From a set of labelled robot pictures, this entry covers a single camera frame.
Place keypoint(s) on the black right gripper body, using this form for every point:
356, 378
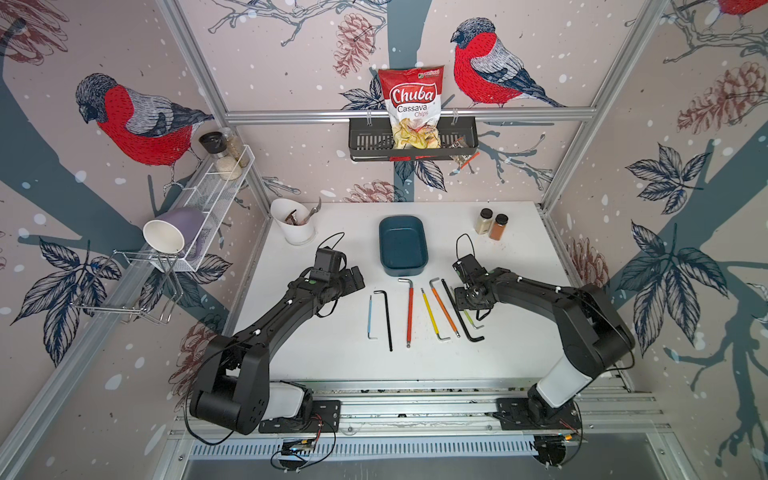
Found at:
464, 300

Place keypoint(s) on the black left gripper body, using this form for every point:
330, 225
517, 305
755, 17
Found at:
344, 282

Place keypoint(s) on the green hex key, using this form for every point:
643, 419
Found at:
466, 313

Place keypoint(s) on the orange hex key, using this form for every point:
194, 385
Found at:
432, 283

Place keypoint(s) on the short black hex key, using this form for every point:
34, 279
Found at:
387, 317

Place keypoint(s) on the yellow hex key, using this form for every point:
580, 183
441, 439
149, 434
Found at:
432, 318

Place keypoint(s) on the red hex key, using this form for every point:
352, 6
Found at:
409, 310

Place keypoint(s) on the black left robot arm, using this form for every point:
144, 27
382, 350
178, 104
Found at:
232, 385

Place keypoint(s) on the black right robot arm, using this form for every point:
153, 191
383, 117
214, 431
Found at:
592, 333

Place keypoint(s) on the light blue hex key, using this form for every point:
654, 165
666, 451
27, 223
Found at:
369, 319

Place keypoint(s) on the teal plastic storage box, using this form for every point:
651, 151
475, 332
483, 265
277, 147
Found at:
402, 246

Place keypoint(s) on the orange spice bottle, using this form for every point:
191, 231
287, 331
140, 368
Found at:
498, 227

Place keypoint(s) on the pale spice bottle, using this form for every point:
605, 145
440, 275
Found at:
484, 221

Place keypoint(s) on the white utensil cup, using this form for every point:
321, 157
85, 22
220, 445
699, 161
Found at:
293, 220

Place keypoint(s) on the purple white cup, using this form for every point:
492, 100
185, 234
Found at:
174, 231

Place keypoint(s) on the black lid spice jar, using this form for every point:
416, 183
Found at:
215, 144

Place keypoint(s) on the Chuba cassava chips bag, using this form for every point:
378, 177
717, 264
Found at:
412, 99

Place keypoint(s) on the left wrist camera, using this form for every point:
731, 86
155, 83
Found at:
328, 264

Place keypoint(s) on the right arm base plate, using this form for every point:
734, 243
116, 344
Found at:
518, 413

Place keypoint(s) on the red handled brush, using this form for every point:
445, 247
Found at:
462, 161

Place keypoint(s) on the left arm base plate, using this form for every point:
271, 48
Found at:
311, 418

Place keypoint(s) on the white wire wall shelf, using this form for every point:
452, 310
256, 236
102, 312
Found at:
213, 194

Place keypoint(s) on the black wire wall basket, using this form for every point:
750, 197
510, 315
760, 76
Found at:
378, 140

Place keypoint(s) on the metal wire cup rack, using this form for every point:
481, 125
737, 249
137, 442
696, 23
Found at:
141, 285

